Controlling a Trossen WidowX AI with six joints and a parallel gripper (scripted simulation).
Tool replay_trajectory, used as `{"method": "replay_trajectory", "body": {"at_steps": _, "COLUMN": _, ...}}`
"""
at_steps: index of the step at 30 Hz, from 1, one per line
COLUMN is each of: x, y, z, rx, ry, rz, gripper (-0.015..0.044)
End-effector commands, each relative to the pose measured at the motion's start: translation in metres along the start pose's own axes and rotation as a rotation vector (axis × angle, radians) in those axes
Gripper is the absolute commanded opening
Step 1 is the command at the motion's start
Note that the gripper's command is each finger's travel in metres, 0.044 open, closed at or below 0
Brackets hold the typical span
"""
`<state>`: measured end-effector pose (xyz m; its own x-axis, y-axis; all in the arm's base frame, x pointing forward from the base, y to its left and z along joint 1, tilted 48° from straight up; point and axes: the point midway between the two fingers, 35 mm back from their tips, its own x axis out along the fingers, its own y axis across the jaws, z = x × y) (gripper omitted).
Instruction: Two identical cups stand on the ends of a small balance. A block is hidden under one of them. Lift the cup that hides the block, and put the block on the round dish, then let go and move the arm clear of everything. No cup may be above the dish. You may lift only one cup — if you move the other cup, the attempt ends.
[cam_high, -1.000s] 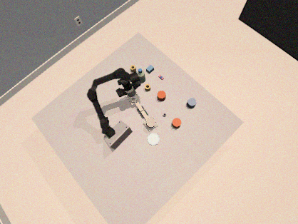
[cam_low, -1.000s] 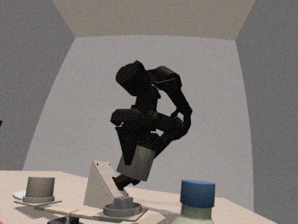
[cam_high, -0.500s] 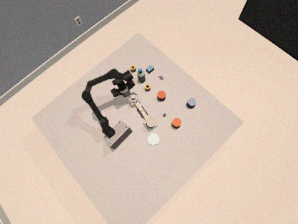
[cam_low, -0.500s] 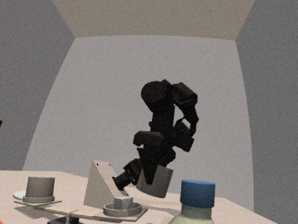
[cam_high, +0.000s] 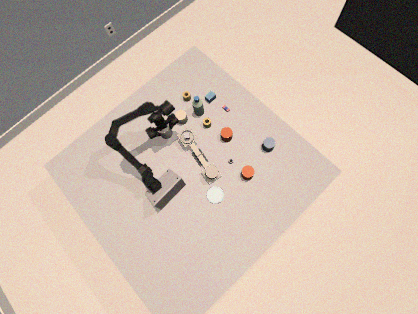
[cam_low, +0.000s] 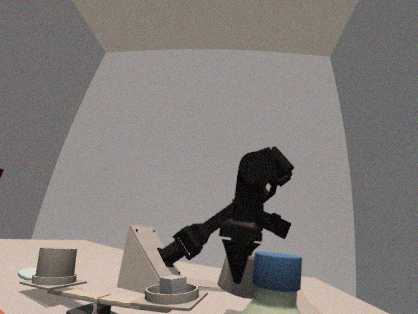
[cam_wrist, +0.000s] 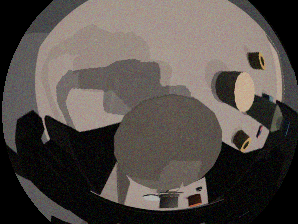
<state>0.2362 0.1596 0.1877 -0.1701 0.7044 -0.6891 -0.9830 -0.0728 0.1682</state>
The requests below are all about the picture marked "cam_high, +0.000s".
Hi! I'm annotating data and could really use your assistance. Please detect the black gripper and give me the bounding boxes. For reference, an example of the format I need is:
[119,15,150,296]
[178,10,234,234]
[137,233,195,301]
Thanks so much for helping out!
[145,113,179,139]

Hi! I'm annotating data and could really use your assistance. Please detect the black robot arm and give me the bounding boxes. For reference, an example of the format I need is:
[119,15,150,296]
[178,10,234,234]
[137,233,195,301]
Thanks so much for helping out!
[105,100,175,195]

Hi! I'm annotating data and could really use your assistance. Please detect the white round dish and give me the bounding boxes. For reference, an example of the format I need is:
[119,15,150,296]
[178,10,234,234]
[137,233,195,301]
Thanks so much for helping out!
[207,186,224,204]

